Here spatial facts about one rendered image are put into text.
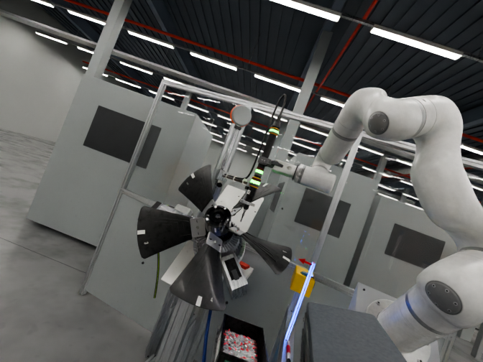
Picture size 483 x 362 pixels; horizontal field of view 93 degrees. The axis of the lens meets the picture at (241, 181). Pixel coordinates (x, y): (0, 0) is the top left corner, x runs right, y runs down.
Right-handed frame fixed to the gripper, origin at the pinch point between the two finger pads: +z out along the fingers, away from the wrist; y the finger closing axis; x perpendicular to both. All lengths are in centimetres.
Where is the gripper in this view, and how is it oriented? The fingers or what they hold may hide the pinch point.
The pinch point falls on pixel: (263, 161)
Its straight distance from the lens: 105.7
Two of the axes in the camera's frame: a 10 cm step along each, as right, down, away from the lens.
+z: -9.0, -3.4, 2.7
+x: 3.6, -9.3, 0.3
